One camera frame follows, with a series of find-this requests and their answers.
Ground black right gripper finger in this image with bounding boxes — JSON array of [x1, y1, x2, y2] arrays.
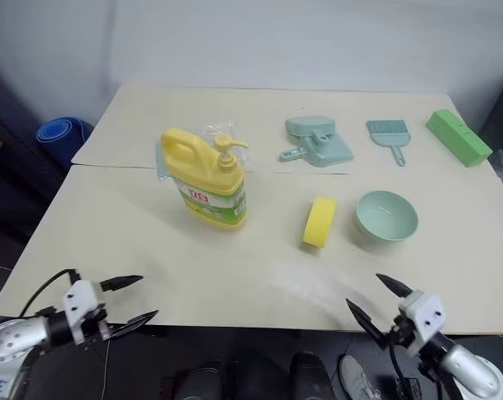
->
[[375, 272, 415, 298], [345, 297, 389, 350]]

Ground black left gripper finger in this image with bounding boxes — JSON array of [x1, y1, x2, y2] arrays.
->
[[109, 309, 160, 339], [100, 274, 145, 293]]

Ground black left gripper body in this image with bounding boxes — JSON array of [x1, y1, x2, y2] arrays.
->
[[78, 310, 113, 347]]

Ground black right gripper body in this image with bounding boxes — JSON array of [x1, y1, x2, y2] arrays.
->
[[386, 313, 420, 356]]

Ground pale green bowl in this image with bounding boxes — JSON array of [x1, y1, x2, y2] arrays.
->
[[354, 190, 420, 243]]

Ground yellow detergent pump bottle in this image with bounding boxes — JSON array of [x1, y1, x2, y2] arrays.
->
[[159, 127, 251, 230]]

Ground grey sneaker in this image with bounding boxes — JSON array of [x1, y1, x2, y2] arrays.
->
[[338, 353, 382, 400]]

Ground dark rounded shape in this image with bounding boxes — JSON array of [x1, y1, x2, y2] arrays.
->
[[162, 359, 228, 400], [290, 351, 336, 400]]

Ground yellow round sponge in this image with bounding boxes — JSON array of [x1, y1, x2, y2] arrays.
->
[[301, 195, 338, 249]]

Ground teal plastic hand brush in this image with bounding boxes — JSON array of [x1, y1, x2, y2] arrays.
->
[[366, 119, 408, 168]]

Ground blue rolled mat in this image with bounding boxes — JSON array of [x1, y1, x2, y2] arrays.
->
[[36, 117, 96, 153]]

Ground teal plastic dustpan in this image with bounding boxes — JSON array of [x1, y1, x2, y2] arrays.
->
[[277, 115, 356, 169]]

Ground green rectangular foam block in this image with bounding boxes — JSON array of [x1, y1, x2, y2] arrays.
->
[[426, 108, 494, 169]]

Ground clear plastic bag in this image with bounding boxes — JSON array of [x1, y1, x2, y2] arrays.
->
[[198, 119, 253, 166]]

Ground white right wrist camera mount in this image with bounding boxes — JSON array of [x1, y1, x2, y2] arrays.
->
[[397, 291, 446, 356]]

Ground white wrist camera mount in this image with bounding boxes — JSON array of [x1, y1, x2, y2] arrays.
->
[[397, 291, 446, 356], [62, 279, 107, 345]]

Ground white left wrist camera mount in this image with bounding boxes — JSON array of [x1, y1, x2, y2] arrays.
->
[[62, 279, 107, 345]]

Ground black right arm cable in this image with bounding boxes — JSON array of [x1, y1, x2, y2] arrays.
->
[[389, 344, 409, 400]]

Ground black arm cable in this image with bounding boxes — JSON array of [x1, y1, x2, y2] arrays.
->
[[389, 344, 409, 400], [18, 268, 82, 320]]

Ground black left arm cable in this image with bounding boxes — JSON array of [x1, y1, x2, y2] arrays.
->
[[18, 268, 82, 320]]

